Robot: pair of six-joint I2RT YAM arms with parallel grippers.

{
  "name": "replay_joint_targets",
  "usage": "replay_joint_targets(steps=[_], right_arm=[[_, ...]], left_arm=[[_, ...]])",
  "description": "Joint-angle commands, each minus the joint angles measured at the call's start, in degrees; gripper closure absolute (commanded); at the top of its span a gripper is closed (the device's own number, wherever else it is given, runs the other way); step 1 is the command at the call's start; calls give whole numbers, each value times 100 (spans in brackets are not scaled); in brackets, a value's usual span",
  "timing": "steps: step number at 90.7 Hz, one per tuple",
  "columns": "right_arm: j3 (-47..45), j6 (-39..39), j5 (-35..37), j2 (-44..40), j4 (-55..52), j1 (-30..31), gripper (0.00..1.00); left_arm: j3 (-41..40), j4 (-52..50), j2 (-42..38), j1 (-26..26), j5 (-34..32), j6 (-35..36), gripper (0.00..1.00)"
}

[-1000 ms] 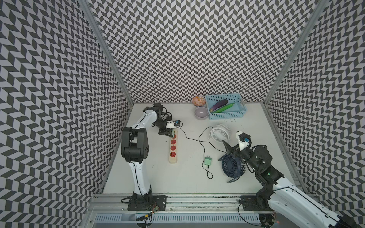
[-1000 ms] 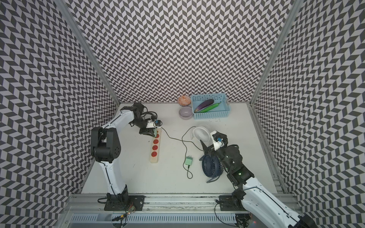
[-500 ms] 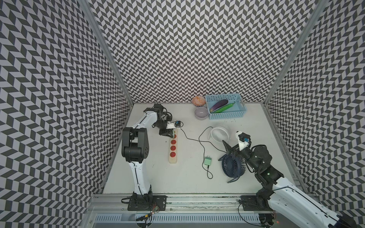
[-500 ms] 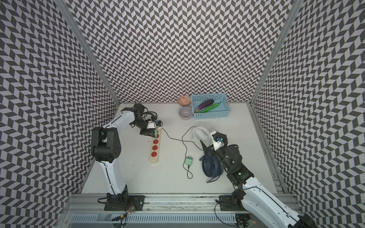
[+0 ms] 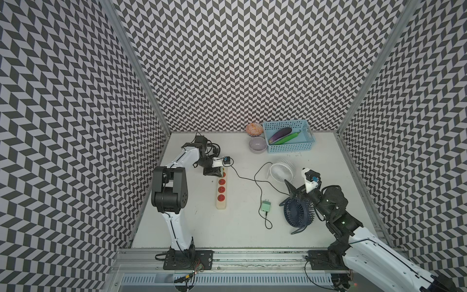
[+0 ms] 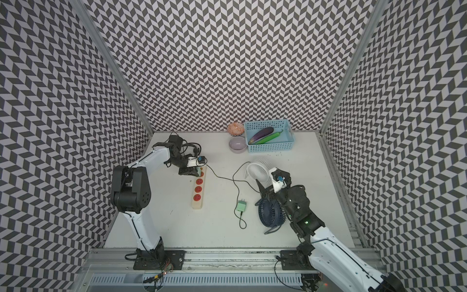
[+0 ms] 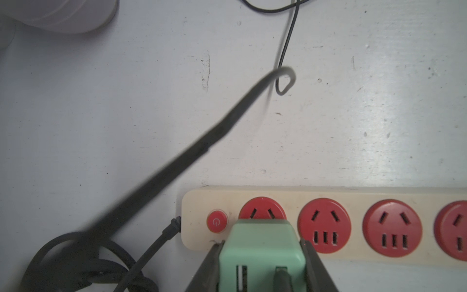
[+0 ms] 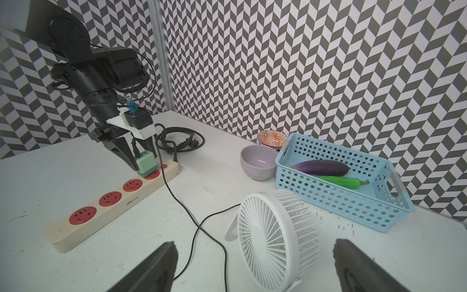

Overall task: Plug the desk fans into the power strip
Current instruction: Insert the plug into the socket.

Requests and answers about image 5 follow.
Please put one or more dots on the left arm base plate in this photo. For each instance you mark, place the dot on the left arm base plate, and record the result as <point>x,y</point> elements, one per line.
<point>200,260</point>

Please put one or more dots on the light blue plastic basket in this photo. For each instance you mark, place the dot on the light blue plastic basket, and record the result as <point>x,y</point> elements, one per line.
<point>303,142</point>

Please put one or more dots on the orange patterned bowl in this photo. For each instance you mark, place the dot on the orange patterned bowl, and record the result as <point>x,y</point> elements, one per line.
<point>254,129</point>

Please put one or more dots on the aluminium front rail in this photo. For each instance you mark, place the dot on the aluminium front rail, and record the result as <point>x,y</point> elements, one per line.
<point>225,260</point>

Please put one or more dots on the white desk fan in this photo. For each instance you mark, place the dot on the white desk fan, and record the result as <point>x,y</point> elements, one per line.
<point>282,170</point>

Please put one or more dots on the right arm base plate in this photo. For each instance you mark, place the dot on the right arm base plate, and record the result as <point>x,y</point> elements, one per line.
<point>322,259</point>

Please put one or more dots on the green cucumber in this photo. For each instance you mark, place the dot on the green cucumber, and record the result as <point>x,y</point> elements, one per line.
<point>286,138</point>

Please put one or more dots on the right green power adapter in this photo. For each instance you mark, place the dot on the right green power adapter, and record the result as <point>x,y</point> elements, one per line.
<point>265,206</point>

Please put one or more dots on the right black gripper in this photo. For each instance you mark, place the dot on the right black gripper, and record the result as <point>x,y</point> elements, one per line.
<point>301,191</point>

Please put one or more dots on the dark blue desk fan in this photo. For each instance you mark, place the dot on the dark blue desk fan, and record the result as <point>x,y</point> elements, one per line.
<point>298,212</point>

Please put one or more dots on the purple eggplant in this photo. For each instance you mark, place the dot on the purple eggplant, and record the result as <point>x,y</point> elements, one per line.
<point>280,134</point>

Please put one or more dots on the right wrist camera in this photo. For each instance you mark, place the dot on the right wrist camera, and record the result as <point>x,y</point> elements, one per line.
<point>310,179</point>

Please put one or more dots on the cream power strip red sockets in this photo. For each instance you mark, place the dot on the cream power strip red sockets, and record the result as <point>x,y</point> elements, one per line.
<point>221,190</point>

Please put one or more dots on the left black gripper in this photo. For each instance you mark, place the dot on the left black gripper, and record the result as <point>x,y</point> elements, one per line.
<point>211,171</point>

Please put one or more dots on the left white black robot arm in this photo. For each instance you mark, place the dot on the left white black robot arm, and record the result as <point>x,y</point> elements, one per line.
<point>170,192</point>

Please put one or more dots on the lilac plastic bowl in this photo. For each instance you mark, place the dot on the lilac plastic bowl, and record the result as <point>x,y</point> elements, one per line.
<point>257,145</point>

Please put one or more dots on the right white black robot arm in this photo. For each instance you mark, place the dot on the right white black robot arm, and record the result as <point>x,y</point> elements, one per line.
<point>362,251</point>

